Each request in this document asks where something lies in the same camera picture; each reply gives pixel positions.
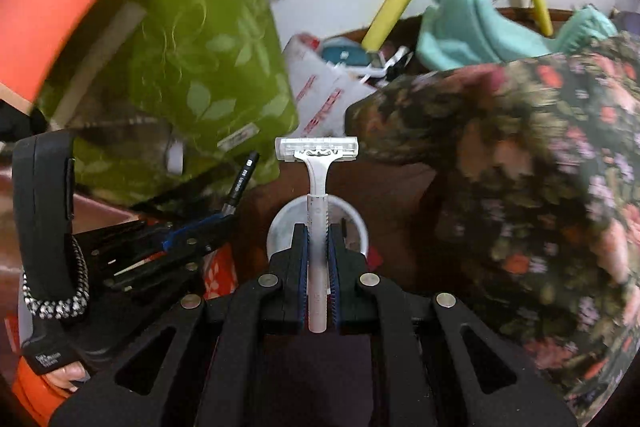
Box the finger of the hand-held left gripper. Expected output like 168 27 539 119
75 211 237 253
92 232 226 295

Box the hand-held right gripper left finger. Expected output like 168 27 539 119
50 223 308 427

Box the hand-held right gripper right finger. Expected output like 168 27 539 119
327 219 578 427

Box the white cup with red rim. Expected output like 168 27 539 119
265 196 371 290

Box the black pen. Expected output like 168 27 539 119
221 151 261 219

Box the white disposable razor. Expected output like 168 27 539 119
275 136 360 334

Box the person's left hand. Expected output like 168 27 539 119
47 362 92 393

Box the red leaf print bag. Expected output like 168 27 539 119
202 244 240 303

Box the green leaf print bag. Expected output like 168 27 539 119
37 0 301 208

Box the white plastic bag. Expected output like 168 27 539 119
282 34 386 140

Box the floral printed blanket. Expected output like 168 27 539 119
344 32 640 413

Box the teal plastic rocking toy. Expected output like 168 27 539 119
415 0 618 72

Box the black white braided strap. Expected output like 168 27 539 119
22 234 91 320

